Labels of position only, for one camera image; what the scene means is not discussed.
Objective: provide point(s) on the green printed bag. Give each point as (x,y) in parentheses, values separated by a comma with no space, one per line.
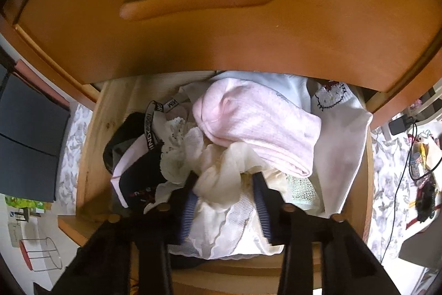
(24,203)

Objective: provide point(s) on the navy embroidered underwear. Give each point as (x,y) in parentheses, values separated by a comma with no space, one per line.
(138,174)

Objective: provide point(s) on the mint mesh underwear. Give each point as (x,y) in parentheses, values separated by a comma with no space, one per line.
(304,193)

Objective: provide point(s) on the black cloth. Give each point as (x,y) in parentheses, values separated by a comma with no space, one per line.
(425,201)

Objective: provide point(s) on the black power adapter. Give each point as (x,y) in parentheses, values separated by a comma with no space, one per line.
(399,125)

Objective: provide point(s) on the wooden nightstand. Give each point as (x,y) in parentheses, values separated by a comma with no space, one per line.
(51,63)

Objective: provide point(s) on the white paper bag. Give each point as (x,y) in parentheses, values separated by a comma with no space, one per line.
(431,153)

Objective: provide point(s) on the dark blue panel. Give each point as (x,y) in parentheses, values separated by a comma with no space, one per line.
(27,129)

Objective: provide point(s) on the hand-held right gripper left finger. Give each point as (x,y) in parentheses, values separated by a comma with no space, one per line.
(190,212)

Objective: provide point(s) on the pink underwear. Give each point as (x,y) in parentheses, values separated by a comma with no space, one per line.
(248,122)

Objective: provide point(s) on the salmon pink board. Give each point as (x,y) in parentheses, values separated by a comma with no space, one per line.
(41,82)

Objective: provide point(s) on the wooden drawer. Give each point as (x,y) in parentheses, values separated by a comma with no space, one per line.
(221,39)
(100,129)

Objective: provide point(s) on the grey floral mat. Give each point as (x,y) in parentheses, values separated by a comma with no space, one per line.
(383,177)

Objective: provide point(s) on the lettered waistband underwear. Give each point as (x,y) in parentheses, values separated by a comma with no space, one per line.
(150,129)

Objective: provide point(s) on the closed wooden drawer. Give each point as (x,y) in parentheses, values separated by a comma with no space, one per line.
(221,39)

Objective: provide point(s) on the white cat print underwear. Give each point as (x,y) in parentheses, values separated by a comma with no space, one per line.
(345,150)

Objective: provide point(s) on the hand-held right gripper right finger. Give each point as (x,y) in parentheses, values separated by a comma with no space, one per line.
(265,222)

